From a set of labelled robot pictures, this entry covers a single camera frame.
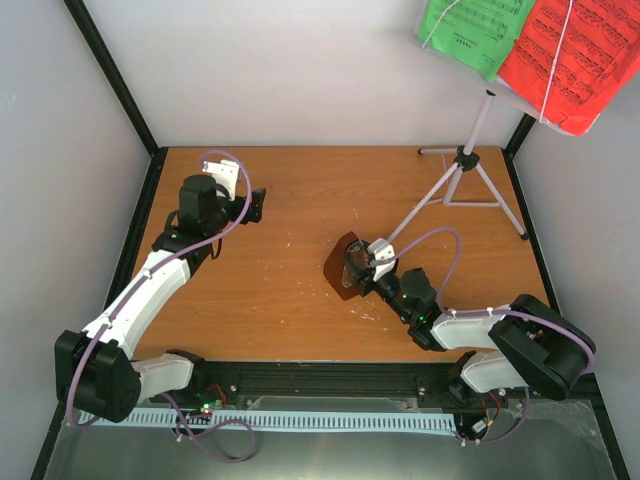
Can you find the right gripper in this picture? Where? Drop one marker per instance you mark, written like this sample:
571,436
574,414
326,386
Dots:
364,283

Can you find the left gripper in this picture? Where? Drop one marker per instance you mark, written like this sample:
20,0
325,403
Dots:
255,207

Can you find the clear plastic metronome cover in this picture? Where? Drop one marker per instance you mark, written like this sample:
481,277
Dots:
357,272

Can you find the brown wooden metronome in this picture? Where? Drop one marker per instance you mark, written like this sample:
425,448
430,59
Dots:
333,266

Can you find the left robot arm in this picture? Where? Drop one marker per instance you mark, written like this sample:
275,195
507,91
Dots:
95,369

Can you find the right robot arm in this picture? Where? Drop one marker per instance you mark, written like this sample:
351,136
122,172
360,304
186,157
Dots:
524,344

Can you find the lilac music stand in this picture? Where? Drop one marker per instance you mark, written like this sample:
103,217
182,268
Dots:
465,159

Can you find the green sheet music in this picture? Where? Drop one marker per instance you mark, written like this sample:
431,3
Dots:
478,33

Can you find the red sheet music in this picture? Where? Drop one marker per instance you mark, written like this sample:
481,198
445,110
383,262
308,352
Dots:
572,58

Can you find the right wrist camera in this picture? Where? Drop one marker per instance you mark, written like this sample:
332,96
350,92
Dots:
382,258

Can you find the black aluminium frame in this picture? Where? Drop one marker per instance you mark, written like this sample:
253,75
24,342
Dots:
87,27

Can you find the light blue cable duct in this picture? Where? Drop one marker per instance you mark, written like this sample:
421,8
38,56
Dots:
328,422

